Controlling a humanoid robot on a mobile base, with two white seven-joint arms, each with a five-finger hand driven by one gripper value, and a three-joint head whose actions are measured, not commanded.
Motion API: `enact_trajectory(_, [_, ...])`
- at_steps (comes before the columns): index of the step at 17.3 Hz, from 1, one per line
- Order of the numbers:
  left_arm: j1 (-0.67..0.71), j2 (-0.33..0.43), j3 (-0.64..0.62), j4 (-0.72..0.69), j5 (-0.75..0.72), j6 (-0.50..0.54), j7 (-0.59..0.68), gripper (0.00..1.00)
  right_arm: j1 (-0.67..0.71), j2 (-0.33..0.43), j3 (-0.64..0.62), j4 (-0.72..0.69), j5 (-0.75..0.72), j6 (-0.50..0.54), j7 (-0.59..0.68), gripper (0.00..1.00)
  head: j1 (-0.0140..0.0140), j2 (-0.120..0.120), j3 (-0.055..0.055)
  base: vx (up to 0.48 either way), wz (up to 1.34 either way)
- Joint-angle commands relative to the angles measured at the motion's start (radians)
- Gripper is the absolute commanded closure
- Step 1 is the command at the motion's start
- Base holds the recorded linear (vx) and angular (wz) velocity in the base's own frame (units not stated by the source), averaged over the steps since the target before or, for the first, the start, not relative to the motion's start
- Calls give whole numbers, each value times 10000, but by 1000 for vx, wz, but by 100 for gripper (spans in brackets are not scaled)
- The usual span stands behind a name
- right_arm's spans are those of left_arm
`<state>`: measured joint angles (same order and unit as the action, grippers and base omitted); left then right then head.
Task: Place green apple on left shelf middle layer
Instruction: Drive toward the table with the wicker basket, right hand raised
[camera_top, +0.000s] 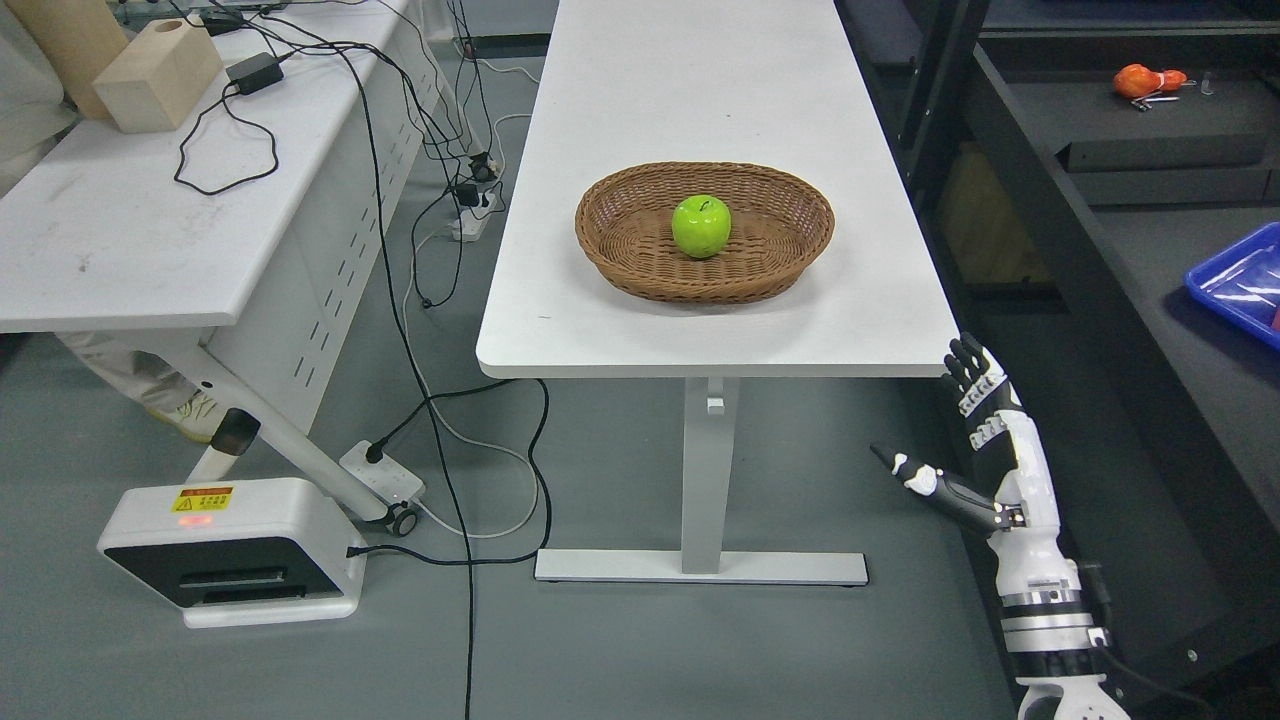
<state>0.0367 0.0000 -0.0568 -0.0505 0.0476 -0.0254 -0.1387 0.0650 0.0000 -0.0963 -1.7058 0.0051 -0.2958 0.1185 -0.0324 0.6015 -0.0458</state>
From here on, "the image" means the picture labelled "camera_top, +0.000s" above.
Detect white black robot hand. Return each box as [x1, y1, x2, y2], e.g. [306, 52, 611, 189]
[870, 333, 1080, 594]

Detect green apple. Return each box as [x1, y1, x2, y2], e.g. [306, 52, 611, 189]
[671, 193, 732, 259]

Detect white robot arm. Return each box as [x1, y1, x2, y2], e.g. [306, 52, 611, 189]
[1000, 560, 1130, 719]

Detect black metal shelf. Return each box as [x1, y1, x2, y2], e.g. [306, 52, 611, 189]
[837, 1, 1277, 719]

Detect orange toy on shelf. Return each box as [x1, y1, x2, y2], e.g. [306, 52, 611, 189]
[1112, 63, 1190, 111]

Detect blue plastic tray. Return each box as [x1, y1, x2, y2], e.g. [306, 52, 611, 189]
[1183, 222, 1279, 350]

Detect brown wicker basket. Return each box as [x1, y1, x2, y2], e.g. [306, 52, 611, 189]
[575, 161, 836, 304]

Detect white centre table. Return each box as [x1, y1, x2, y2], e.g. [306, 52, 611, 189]
[476, 1, 957, 587]

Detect white power strip far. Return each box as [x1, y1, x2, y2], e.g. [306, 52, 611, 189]
[451, 190, 500, 243]

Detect white floor power strip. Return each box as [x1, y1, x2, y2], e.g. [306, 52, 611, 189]
[339, 441, 426, 503]

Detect white machine base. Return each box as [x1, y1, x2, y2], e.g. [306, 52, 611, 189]
[97, 477, 365, 628]

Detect white side desk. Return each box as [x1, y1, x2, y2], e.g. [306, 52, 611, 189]
[1, 1, 451, 536]

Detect black power adapter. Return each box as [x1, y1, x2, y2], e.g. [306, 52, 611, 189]
[227, 53, 284, 95]

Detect wooden block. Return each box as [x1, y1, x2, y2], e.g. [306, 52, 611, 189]
[92, 19, 223, 135]

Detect black cable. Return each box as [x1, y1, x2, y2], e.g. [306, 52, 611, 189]
[170, 0, 553, 720]

